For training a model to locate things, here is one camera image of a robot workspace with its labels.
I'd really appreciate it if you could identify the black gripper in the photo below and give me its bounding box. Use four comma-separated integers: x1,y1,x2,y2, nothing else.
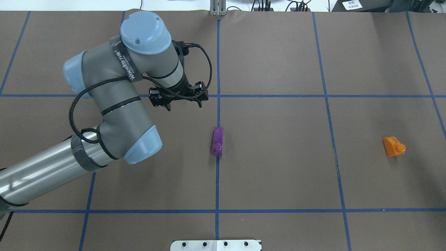
149,41,209,112

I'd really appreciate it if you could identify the purple trapezoid block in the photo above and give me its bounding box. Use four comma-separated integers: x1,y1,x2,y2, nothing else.
212,127,224,157

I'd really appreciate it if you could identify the orange trapezoid block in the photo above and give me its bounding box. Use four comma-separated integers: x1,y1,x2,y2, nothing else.
382,137,406,157

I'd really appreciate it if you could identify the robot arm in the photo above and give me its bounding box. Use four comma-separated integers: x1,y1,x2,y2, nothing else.
1,10,213,214

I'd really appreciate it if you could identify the white mounting plate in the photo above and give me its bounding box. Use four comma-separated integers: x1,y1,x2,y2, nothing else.
169,239,262,251

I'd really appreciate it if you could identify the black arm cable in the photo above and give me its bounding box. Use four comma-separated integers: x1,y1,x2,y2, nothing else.
69,43,213,144

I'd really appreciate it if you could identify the aluminium frame post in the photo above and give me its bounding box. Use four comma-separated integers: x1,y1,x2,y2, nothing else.
210,0,227,16

